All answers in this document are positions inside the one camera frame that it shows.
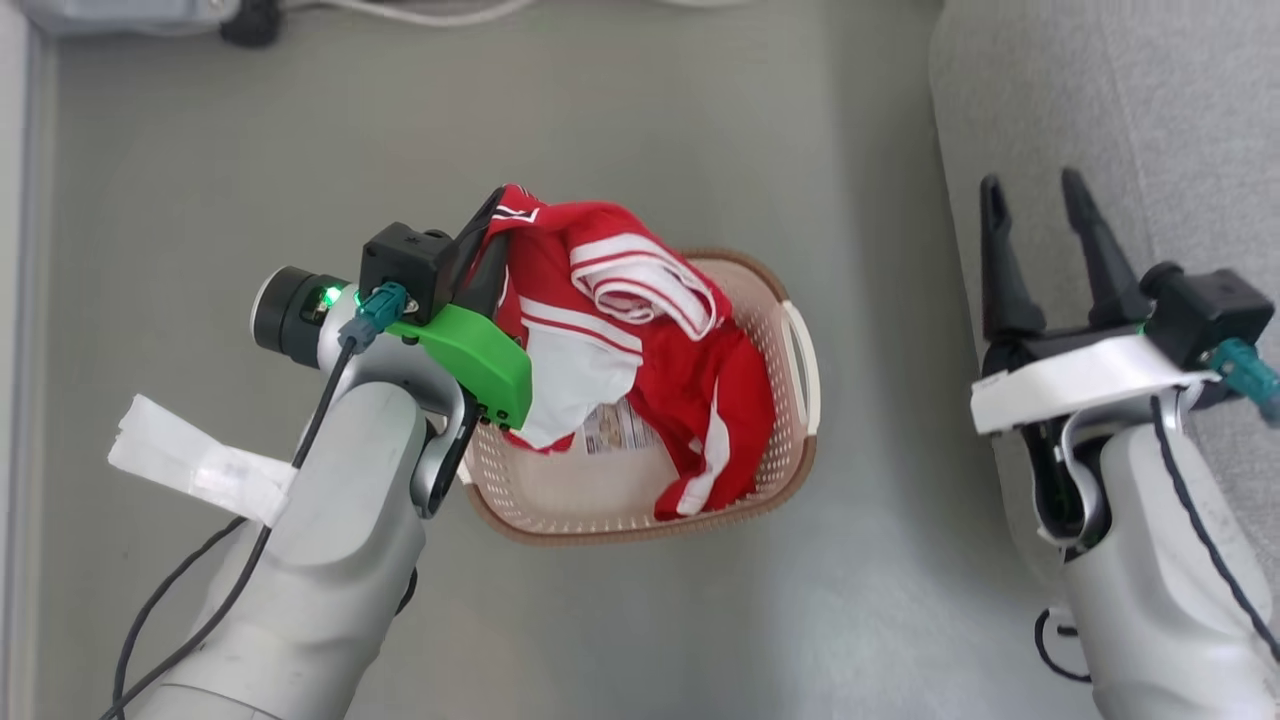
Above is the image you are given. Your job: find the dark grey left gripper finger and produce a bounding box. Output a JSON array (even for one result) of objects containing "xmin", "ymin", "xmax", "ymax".
[
  {"xmin": 460, "ymin": 234, "xmax": 512, "ymax": 317},
  {"xmin": 455, "ymin": 187, "xmax": 508, "ymax": 253}
]

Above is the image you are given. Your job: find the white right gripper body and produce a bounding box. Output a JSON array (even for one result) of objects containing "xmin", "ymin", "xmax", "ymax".
[{"xmin": 969, "ymin": 320, "xmax": 1217, "ymax": 437}]

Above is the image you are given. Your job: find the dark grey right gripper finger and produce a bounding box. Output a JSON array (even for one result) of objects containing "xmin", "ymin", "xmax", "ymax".
[
  {"xmin": 1061, "ymin": 167, "xmax": 1153, "ymax": 330},
  {"xmin": 979, "ymin": 174, "xmax": 1047, "ymax": 344}
]

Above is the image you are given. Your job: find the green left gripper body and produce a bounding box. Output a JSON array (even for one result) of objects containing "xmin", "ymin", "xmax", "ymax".
[{"xmin": 386, "ymin": 304, "xmax": 534, "ymax": 432}]

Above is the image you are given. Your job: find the red white sports garment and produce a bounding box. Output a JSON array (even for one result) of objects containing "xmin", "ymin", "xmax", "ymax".
[{"xmin": 480, "ymin": 183, "xmax": 777, "ymax": 522}]

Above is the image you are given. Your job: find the beige plastic laundry basket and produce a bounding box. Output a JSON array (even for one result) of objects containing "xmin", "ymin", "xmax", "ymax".
[{"xmin": 455, "ymin": 248, "xmax": 822, "ymax": 547}]

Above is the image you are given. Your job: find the grey fabric sofa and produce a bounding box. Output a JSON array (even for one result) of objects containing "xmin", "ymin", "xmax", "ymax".
[{"xmin": 928, "ymin": 0, "xmax": 1280, "ymax": 601}]

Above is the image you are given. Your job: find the white tape strip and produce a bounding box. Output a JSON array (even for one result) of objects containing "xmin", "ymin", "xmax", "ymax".
[{"xmin": 108, "ymin": 393, "xmax": 298, "ymax": 527}]

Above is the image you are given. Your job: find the black caster wheel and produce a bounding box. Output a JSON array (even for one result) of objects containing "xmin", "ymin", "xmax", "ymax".
[{"xmin": 219, "ymin": 0, "xmax": 284, "ymax": 49}]

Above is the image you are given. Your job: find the grey base unit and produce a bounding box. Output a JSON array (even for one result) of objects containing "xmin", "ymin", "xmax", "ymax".
[{"xmin": 15, "ymin": 0, "xmax": 243, "ymax": 37}]

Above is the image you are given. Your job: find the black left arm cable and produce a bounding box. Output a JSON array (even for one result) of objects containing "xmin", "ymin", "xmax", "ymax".
[{"xmin": 98, "ymin": 283, "xmax": 412, "ymax": 720}]

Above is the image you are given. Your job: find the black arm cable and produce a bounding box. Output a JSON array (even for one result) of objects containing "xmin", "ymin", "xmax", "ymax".
[
  {"xmin": 1033, "ymin": 338, "xmax": 1280, "ymax": 686},
  {"xmin": 98, "ymin": 283, "xmax": 412, "ymax": 720}
]

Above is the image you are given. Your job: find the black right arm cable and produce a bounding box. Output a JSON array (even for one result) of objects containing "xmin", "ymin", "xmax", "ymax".
[{"xmin": 1033, "ymin": 338, "xmax": 1280, "ymax": 686}]

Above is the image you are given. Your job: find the white floor cable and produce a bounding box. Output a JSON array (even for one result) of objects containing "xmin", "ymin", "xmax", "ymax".
[{"xmin": 285, "ymin": 0, "xmax": 546, "ymax": 28}]

